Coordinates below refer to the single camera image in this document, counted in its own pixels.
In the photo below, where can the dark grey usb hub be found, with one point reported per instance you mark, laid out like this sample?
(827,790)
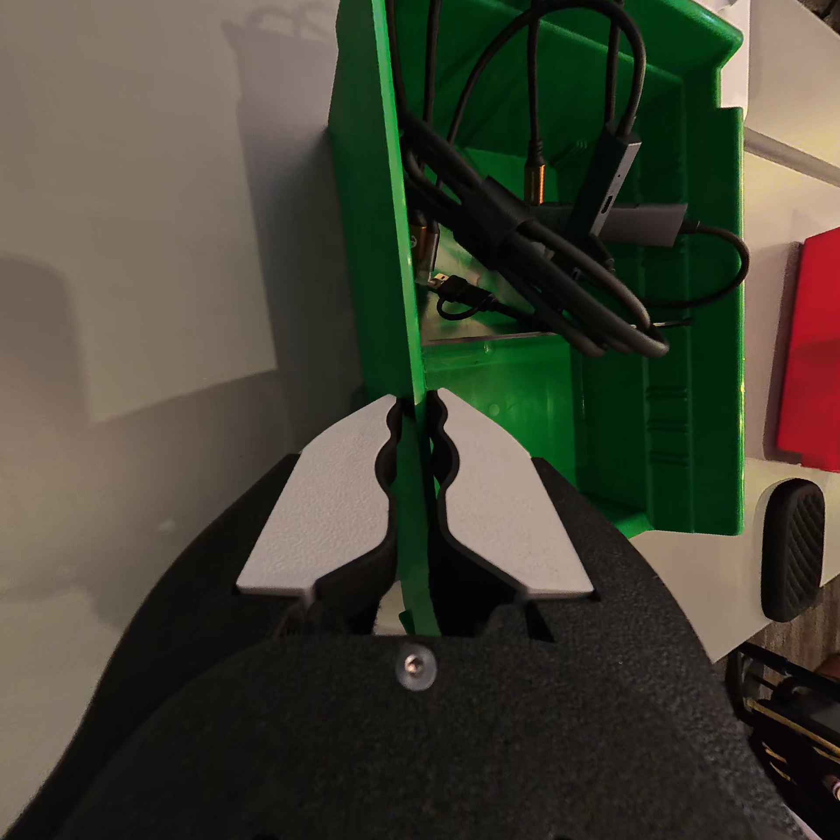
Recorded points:
(607,170)

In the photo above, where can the red plastic bin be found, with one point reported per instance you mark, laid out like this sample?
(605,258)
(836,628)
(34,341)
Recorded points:
(814,341)

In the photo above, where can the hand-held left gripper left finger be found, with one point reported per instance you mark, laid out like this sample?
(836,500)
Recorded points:
(328,512)

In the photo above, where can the clear bin divider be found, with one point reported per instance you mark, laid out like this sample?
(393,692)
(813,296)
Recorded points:
(485,338)

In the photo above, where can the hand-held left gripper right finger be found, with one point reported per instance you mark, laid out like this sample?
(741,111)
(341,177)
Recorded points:
(512,518)

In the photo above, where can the black wrist rest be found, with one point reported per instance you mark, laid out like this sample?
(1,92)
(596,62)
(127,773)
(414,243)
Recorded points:
(794,551)

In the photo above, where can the green plastic bin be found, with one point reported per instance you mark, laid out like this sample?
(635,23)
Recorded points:
(610,426)

